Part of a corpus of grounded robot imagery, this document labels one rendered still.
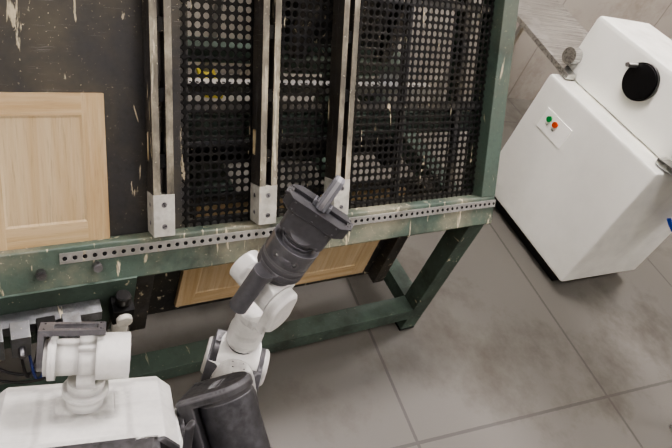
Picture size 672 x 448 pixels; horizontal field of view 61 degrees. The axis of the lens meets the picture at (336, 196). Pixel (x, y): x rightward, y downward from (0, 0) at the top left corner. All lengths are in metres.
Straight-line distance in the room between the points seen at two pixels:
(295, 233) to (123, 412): 0.37
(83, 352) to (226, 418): 0.24
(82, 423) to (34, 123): 0.93
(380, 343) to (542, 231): 1.37
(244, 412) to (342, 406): 1.70
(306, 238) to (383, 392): 1.86
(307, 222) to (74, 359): 0.39
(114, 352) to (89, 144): 0.90
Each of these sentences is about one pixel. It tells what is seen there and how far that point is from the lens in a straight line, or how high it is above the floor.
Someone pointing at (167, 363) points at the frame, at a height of 0.18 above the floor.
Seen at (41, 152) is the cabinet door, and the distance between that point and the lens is 1.68.
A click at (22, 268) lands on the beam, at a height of 0.87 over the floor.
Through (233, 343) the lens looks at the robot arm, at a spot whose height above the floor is 1.21.
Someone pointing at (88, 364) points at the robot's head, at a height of 1.43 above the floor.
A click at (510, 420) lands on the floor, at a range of 3.03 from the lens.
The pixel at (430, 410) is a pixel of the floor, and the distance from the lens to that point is 2.82.
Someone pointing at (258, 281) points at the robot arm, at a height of 1.46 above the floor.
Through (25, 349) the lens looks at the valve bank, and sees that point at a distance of 1.75.
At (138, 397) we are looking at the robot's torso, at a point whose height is 1.34.
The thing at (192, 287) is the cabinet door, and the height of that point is 0.37.
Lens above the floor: 2.20
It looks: 39 degrees down
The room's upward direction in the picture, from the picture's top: 23 degrees clockwise
